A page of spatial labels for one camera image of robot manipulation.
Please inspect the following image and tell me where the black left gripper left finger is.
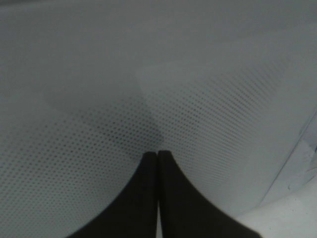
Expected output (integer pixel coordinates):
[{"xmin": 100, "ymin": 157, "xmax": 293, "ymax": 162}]
[{"xmin": 70, "ymin": 152, "xmax": 158, "ymax": 238}]

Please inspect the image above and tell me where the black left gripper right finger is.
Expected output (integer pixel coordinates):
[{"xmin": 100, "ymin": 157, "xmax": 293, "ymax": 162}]
[{"xmin": 158, "ymin": 151, "xmax": 261, "ymax": 238}]

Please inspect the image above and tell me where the white microwave oven body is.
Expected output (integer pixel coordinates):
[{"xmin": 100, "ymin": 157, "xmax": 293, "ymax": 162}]
[{"xmin": 260, "ymin": 113, "xmax": 317, "ymax": 205}]

